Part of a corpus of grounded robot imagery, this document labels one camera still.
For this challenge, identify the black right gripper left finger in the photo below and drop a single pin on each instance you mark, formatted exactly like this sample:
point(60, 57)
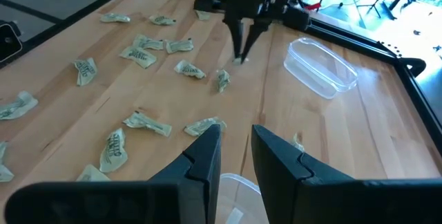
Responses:
point(193, 200)

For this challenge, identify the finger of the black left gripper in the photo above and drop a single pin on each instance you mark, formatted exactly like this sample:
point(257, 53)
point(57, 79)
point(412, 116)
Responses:
point(237, 39)
point(253, 39)

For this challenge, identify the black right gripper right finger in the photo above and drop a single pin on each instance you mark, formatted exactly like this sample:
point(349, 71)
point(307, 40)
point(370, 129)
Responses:
point(283, 196)

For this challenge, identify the clear round plastic cup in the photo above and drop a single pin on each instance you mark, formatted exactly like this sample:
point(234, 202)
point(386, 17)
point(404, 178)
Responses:
point(241, 189)

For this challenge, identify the red tag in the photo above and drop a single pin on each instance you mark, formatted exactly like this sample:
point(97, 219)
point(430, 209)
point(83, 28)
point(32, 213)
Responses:
point(312, 7)

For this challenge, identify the clear oblong plastic container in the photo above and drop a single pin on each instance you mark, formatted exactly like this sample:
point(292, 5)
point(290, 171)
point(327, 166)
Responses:
point(321, 68)

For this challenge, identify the black table-level camera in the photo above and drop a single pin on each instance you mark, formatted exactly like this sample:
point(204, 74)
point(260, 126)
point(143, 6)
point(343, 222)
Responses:
point(8, 42)

